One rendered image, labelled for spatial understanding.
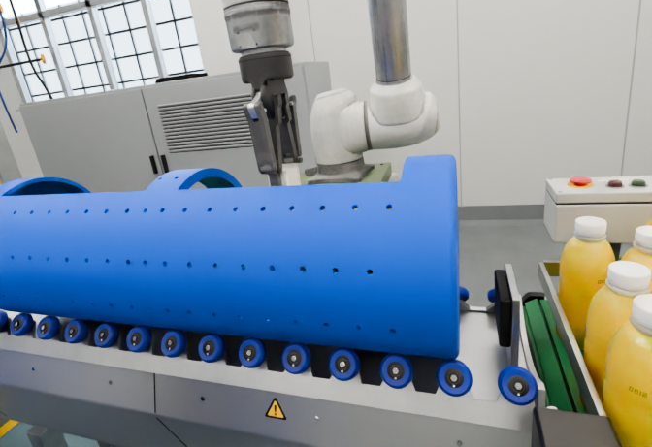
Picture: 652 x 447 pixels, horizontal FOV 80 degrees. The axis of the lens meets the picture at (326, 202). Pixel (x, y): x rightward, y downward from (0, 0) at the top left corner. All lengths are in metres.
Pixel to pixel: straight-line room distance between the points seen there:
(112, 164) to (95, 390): 2.30
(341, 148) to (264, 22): 0.70
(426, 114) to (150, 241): 0.83
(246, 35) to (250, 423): 0.58
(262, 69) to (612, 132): 3.24
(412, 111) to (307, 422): 0.83
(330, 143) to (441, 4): 2.33
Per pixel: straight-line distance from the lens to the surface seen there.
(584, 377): 0.59
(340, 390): 0.62
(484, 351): 0.68
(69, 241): 0.74
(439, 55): 3.36
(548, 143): 3.51
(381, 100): 1.15
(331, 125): 1.18
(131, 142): 2.90
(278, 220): 0.51
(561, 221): 0.85
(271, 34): 0.56
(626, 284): 0.56
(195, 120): 2.55
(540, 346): 0.77
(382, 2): 1.10
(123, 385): 0.85
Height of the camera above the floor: 1.36
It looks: 18 degrees down
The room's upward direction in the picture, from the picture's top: 8 degrees counter-clockwise
